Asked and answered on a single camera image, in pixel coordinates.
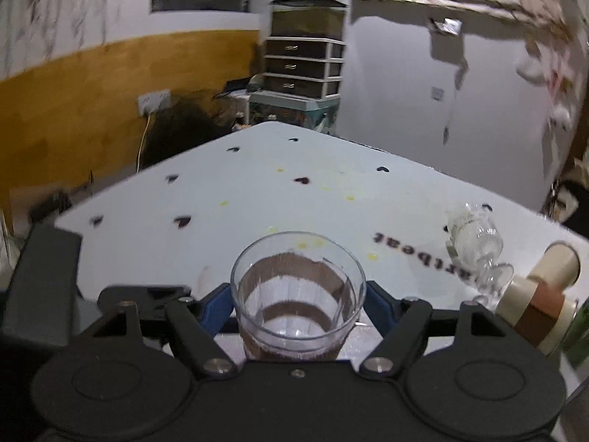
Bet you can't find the clear glass with brown bands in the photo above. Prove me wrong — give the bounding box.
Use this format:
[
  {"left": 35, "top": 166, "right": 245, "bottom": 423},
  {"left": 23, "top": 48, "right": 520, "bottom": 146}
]
[{"left": 230, "top": 232, "right": 366, "bottom": 361}]

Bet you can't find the cream cup with brown sleeve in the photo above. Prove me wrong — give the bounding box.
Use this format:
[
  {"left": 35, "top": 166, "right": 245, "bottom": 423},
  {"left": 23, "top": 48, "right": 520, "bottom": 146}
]
[{"left": 494, "top": 276, "right": 579, "bottom": 356}]

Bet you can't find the small cream cup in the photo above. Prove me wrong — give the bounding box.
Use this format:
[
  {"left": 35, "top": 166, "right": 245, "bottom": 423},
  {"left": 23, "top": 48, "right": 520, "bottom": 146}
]
[{"left": 527, "top": 242, "right": 581, "bottom": 292}]

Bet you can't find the dark green tin can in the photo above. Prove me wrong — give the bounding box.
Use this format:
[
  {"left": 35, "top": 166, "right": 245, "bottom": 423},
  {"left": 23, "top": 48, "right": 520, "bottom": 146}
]
[{"left": 562, "top": 299, "right": 589, "bottom": 368}]

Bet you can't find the white storage box with toys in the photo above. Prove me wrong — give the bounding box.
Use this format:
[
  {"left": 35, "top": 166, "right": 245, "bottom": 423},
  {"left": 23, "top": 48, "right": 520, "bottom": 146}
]
[{"left": 248, "top": 91, "right": 341, "bottom": 135}]

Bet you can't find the white drawer unit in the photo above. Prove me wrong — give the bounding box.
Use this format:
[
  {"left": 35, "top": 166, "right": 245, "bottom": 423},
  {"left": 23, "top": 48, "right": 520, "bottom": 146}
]
[{"left": 264, "top": 36, "right": 345, "bottom": 100}]

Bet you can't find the glass terrarium tank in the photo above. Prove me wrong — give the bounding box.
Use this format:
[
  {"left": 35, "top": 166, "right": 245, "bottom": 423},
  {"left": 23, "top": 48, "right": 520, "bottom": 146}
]
[{"left": 269, "top": 0, "right": 348, "bottom": 41}]

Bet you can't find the white power cable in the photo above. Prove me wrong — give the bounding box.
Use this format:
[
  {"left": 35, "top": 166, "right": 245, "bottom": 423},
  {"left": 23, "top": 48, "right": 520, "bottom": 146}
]
[{"left": 135, "top": 112, "right": 153, "bottom": 174}]

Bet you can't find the white wall socket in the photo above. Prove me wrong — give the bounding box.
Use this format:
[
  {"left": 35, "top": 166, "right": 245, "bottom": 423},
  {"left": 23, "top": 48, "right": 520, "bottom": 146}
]
[{"left": 137, "top": 89, "right": 172, "bottom": 117}]

